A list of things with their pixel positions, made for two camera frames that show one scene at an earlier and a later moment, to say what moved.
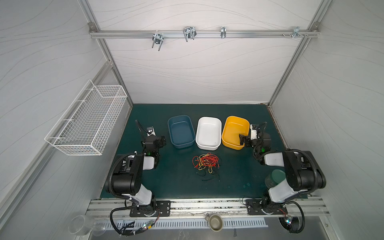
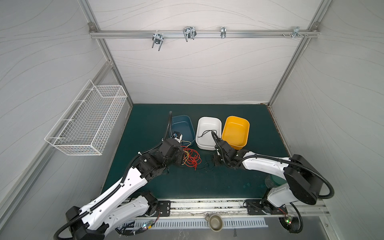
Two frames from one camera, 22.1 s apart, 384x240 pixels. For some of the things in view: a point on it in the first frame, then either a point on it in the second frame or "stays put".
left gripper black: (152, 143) to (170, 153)
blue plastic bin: (182, 131) stays put
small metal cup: (215, 222) stays put
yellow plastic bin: (233, 126) stays put
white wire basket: (84, 128) stays put
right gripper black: (248, 140) to (218, 157)
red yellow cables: (202, 160) to (191, 157)
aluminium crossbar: (190, 33) stays put
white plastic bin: (208, 133) stays put
